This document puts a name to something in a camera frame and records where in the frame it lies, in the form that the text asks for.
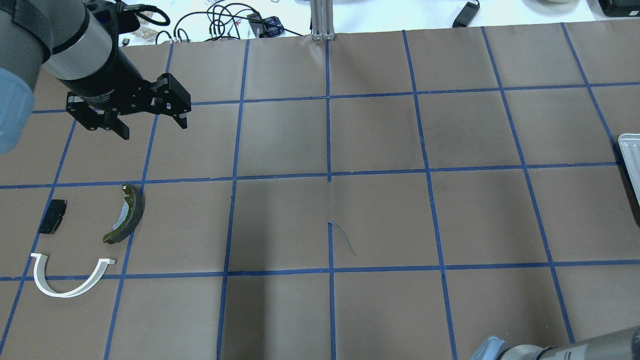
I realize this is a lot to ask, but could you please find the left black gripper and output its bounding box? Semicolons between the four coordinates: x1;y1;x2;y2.
66;47;192;141

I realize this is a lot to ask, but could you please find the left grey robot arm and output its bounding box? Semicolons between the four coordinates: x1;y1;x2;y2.
0;0;192;154

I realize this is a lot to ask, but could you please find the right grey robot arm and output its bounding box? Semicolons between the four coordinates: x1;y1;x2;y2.
471;325;640;360

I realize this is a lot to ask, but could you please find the silver ribbed metal tray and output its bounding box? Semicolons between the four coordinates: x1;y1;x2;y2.
617;133;640;204

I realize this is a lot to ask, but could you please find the olive green brake shoe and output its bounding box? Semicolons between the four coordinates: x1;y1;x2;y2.
102;182;146;245

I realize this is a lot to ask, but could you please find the black brake pad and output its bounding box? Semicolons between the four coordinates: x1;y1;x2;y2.
38;199;67;235

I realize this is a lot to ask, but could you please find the black power adapter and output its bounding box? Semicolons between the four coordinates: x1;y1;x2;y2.
451;0;481;28

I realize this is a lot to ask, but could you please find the black cable bundle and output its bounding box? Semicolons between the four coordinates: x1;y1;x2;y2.
120;0;304;45

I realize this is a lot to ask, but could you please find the white curved plastic bracket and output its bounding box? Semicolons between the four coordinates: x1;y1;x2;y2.
30;253;117;299

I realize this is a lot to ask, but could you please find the aluminium frame post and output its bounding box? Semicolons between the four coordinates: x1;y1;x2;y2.
309;0;336;41

